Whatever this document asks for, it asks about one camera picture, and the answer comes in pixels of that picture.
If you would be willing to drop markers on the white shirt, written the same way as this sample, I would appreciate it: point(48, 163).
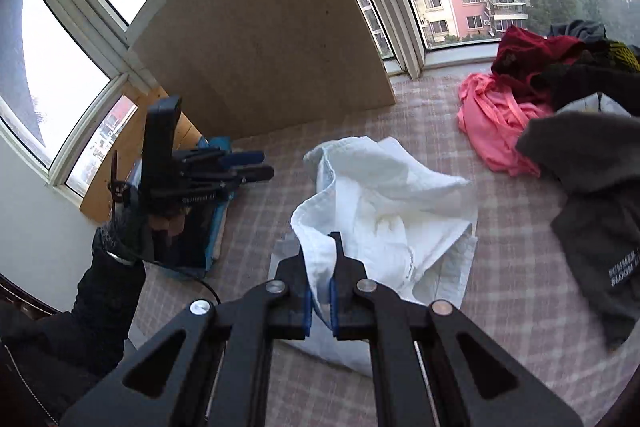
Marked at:
point(390, 217)

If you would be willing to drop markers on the dark red garment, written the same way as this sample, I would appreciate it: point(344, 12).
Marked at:
point(530, 52)

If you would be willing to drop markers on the light wooden board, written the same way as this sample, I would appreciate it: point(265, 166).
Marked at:
point(270, 37)

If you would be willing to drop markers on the black garment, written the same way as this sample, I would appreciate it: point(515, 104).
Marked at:
point(595, 72)

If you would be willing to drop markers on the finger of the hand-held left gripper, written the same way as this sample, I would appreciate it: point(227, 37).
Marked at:
point(255, 174)
point(240, 157)

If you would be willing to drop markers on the teal garment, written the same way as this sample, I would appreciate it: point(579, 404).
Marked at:
point(220, 147)

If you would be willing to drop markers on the pink garment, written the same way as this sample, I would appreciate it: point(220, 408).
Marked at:
point(495, 127)

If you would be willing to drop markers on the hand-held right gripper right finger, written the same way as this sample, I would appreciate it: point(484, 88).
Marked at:
point(334, 307)

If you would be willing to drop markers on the pink plaid blanket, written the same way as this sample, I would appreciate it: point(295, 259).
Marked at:
point(510, 282)

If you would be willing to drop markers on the person's left forearm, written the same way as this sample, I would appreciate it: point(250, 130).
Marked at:
point(95, 317)

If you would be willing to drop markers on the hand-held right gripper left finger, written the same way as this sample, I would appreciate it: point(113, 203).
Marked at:
point(306, 312)

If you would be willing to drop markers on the pine plank panel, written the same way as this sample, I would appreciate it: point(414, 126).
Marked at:
point(125, 142)

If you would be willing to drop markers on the grey printed sweatshirt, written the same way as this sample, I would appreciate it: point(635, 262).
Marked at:
point(595, 207)

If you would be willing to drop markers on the person's left hand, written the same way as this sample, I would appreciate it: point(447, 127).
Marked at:
point(135, 237)

